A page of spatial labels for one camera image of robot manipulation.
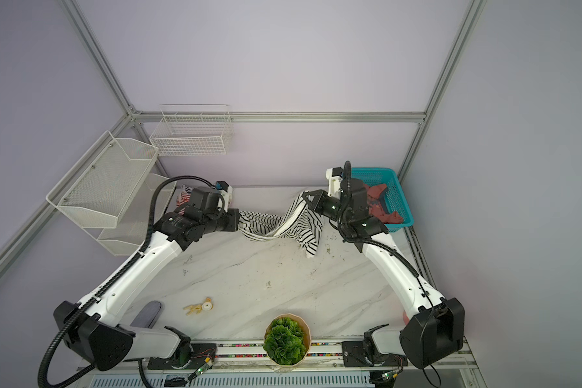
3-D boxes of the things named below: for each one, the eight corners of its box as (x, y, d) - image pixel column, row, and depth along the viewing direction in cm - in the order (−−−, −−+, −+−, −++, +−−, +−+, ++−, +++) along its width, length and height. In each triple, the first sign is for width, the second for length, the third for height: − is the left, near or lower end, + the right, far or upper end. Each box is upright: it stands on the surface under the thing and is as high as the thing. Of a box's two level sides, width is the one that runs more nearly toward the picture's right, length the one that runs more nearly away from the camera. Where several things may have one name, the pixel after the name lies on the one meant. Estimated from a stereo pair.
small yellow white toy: (187, 320, 82) (184, 318, 80) (185, 309, 84) (182, 307, 82) (214, 308, 84) (212, 306, 83) (211, 298, 87) (209, 296, 85)
